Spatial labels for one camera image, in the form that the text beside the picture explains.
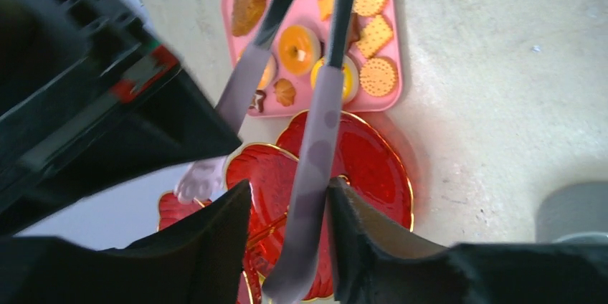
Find small brown swirl cookie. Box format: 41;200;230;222
274;78;297;107

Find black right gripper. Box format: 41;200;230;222
1;0;241;235

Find grey ceramic mug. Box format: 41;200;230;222
535;181;607;244

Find pink handled metal tongs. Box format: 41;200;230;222
174;0;363;304

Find chocolate star cookie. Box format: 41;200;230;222
249;90;267;113

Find yellow glazed donut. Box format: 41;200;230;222
310;55;359;104

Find round yellow cracker bottom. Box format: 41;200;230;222
359;57;398;98

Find red three-tier cake stand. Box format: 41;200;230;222
156;110;415;304

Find pink serving tray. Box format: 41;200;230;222
221;0;402;118

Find orange glazed donut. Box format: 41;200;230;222
277;24;321;76

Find square yellow cracker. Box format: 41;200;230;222
356;14;394;59

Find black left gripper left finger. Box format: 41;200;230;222
1;181;251;303

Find brown croissant bread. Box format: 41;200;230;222
231;0;267;37

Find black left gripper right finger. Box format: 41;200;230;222
326;178;607;303

